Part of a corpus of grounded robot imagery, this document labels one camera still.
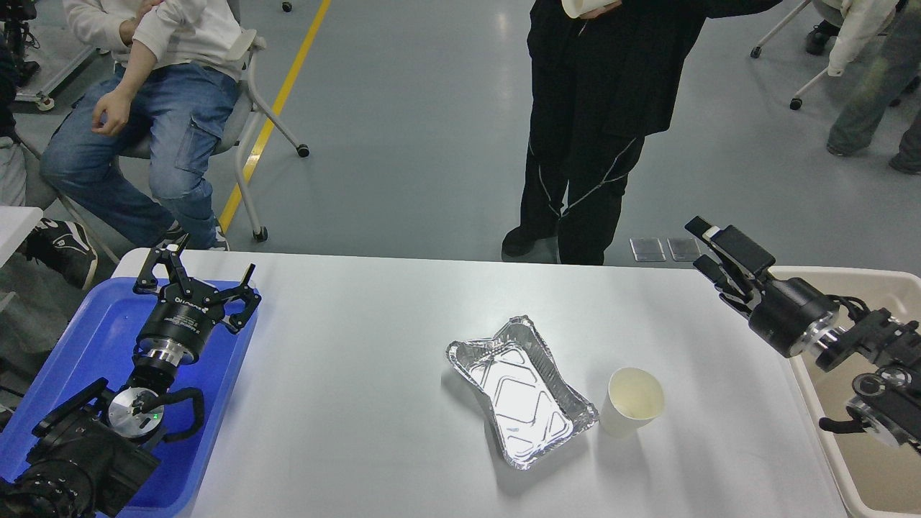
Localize right floor socket plate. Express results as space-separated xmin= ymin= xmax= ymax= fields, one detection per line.
xmin=666 ymin=238 xmax=704 ymax=263

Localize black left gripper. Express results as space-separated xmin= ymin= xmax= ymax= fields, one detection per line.
xmin=133 ymin=247 xmax=262 ymax=368

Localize standing person in black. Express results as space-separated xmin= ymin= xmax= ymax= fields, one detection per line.
xmin=502 ymin=1 xmax=774 ymax=265

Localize left floor socket plate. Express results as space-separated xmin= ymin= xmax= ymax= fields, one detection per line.
xmin=630 ymin=238 xmax=666 ymax=263

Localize blue plastic tray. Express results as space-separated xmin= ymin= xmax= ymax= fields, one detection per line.
xmin=1 ymin=278 xmax=256 ymax=517

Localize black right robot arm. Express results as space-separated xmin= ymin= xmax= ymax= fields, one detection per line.
xmin=685 ymin=217 xmax=920 ymax=450

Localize white chair legs with castors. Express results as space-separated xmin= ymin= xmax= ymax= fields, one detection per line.
xmin=749 ymin=0 xmax=830 ymax=112

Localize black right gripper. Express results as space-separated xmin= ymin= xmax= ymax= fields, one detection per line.
xmin=684 ymin=217 xmax=838 ymax=358

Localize floor socket plate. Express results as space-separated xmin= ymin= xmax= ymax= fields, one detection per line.
xmin=630 ymin=238 xmax=666 ymax=263
xmin=666 ymin=238 xmax=704 ymax=263

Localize beige plastic bin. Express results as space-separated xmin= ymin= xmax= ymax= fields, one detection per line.
xmin=771 ymin=265 xmax=920 ymax=517

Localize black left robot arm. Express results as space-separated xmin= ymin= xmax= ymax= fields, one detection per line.
xmin=2 ymin=250 xmax=262 ymax=517

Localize crumpled aluminium foil tray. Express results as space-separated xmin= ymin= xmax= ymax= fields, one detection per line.
xmin=446 ymin=315 xmax=599 ymax=470

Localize person in olive trousers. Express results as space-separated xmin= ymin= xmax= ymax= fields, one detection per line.
xmin=825 ymin=1 xmax=920 ymax=157

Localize seated person in jeans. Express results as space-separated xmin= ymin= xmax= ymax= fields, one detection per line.
xmin=40 ymin=1 xmax=242 ymax=250

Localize white paper cup held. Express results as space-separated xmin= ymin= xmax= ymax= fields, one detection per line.
xmin=561 ymin=0 xmax=622 ymax=19

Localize black and white sneaker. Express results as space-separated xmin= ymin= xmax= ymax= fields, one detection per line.
xmin=22 ymin=217 xmax=99 ymax=291

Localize metal trolley base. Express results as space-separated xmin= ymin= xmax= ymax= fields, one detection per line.
xmin=14 ymin=43 xmax=96 ymax=112

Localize cream paper cup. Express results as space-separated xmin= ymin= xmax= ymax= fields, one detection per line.
xmin=599 ymin=367 xmax=666 ymax=438

